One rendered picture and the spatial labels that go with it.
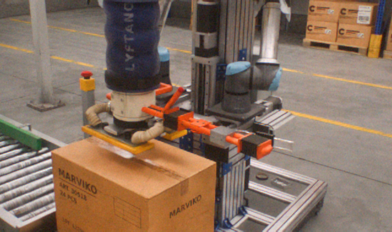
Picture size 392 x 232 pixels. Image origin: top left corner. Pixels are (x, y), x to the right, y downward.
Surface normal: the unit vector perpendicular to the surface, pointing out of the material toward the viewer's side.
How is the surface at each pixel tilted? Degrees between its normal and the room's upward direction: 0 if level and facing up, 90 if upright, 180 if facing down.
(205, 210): 90
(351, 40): 92
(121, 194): 90
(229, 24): 90
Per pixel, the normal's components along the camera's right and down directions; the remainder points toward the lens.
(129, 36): 0.21, 0.05
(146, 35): 0.54, -0.04
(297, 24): -0.58, 0.26
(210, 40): 0.82, 0.21
